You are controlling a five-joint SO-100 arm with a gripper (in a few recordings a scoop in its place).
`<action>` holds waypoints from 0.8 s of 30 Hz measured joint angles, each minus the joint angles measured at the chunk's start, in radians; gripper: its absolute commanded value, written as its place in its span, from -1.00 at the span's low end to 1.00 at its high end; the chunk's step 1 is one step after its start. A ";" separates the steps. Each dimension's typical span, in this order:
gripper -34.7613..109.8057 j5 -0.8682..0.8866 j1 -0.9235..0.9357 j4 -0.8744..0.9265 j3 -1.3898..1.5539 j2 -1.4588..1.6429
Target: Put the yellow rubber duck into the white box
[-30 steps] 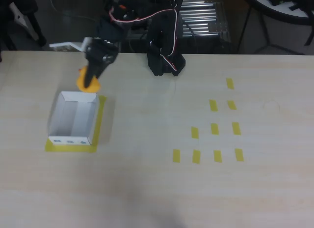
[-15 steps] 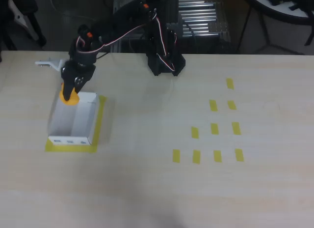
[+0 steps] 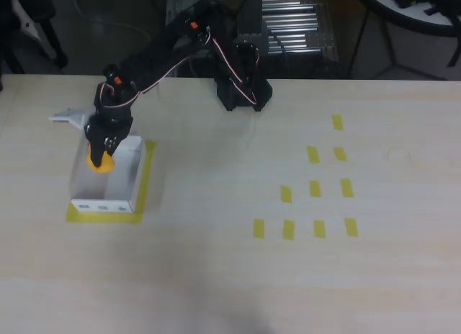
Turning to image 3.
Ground yellow rubber duck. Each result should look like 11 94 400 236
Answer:
86 143 117 175

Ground white cardboard box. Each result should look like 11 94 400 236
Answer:
70 134 147 215

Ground white chair part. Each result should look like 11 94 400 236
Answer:
11 0 46 44

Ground round white table black legs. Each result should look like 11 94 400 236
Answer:
351 0 461 79

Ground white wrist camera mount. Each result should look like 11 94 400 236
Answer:
48 108 95 130

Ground red white servo cable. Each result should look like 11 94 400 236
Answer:
98 53 197 110
207 34 261 105

